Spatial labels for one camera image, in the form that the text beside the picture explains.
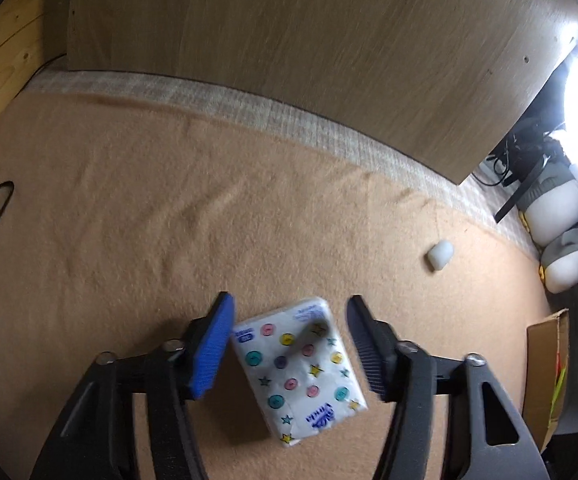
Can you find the large penguin plush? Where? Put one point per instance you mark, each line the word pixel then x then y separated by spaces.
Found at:
pixel 550 205

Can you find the green hand cream tube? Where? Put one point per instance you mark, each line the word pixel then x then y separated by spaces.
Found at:
pixel 559 387

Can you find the brown cardboard box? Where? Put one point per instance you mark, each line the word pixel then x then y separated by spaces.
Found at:
pixel 545 340

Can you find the white patterned tissue pack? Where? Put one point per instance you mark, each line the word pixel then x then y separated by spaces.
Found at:
pixel 298 369

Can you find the wooden headboard panel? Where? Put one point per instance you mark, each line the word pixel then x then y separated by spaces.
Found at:
pixel 439 80

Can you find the small white cylinder cap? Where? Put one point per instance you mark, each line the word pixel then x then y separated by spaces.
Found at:
pixel 439 255

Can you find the small penguin plush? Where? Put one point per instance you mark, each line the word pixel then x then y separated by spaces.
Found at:
pixel 558 264

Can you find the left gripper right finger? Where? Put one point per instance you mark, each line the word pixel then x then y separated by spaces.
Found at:
pixel 396 370

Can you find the black camera tripod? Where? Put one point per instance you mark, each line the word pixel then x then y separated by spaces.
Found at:
pixel 519 158

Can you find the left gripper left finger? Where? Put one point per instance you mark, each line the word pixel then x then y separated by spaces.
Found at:
pixel 206 340

